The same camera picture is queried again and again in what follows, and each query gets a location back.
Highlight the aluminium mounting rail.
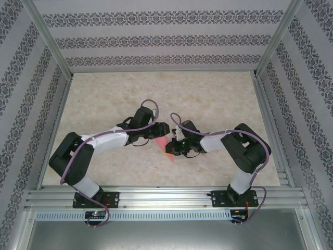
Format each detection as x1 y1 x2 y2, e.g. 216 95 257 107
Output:
24 185 309 210

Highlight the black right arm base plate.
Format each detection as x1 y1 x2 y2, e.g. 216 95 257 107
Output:
212 189 260 208

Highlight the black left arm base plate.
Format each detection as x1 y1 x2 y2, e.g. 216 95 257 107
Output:
72 191 120 209

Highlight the small dark circuit board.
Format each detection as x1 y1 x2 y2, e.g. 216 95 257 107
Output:
232 209 248 221

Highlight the thin black left gripper cable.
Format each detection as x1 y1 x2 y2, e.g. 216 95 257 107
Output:
131 137 150 147

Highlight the slotted grey cable duct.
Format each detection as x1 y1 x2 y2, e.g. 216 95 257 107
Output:
35 210 233 221

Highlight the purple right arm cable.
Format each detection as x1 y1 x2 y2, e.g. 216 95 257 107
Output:
169 112 271 226

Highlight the pink paper sheet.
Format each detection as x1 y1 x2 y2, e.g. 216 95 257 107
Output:
155 136 176 163

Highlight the aluminium frame post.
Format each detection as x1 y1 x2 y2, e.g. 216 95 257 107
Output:
20 0 74 79
252 0 304 78

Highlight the circuit board with green light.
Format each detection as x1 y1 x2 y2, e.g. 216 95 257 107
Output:
85 211 106 219

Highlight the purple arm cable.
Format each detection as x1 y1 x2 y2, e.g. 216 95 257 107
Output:
59 99 160 229
169 112 271 226

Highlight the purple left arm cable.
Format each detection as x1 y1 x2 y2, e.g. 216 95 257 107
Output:
59 99 160 229

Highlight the grey sheet metal tray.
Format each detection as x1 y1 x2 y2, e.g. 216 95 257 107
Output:
22 209 321 250

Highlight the aluminium side rail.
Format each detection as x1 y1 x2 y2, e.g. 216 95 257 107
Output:
35 77 75 191
251 74 297 188

